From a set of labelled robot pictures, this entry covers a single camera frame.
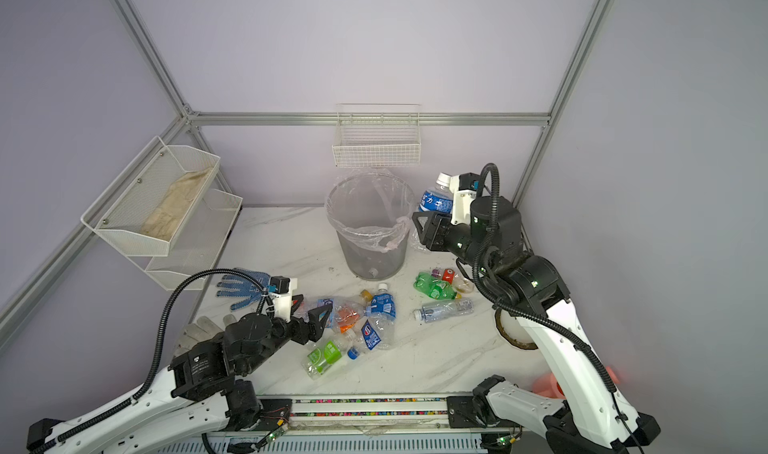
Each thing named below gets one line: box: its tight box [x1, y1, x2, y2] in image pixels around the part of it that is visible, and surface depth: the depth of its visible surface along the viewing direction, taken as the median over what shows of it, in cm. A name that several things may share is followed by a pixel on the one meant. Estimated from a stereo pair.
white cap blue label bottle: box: [365, 282, 396, 331], surface depth 90 cm
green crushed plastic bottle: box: [413, 272, 457, 300], surface depth 95 cm
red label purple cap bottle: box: [432, 268, 458, 284], surface depth 97 cm
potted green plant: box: [494, 308, 539, 350], surface depth 88 cm
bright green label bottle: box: [302, 340, 343, 379], surface depth 80 cm
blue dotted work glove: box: [216, 267, 271, 310], surface depth 97 cm
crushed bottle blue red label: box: [361, 316, 397, 350], surface depth 82 cm
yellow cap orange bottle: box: [333, 290, 373, 334], surface depth 87 cm
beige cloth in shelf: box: [141, 167, 213, 241], surface depth 81 cm
